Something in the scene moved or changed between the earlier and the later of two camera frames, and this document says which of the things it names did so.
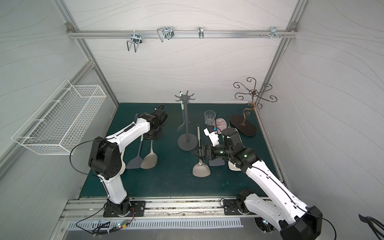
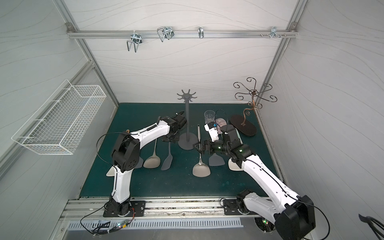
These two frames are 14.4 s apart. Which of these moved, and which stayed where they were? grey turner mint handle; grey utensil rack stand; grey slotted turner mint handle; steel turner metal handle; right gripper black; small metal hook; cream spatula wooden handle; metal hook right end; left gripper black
Moved: right gripper black; left gripper black; grey slotted turner mint handle
Stayed: cream spatula wooden handle; small metal hook; grey utensil rack stand; steel turner metal handle; grey turner mint handle; metal hook right end
